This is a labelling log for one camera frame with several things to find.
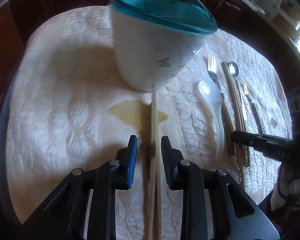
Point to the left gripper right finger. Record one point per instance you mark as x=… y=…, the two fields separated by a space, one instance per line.
x=171 y=159

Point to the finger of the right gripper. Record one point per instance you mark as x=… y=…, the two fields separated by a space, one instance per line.
x=261 y=142

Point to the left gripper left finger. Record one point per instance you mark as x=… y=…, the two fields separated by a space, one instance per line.
x=124 y=174

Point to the wooden chopstick pair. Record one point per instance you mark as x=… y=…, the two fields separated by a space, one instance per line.
x=240 y=123
x=246 y=156

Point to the gold fork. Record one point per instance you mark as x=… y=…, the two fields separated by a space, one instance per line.
x=253 y=107

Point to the silver metal spoon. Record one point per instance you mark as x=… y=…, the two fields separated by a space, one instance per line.
x=234 y=70

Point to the white ceramic spoon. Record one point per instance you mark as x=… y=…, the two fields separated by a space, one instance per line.
x=211 y=96

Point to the silver fork wooden handle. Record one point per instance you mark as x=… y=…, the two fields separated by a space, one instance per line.
x=225 y=116

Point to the floral white cup teal rim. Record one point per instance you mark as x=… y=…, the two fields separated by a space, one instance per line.
x=155 y=39

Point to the white gloved right hand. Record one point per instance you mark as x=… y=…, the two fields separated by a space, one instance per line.
x=286 y=191

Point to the quilted cream tablecloth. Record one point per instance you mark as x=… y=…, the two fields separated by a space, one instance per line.
x=60 y=115

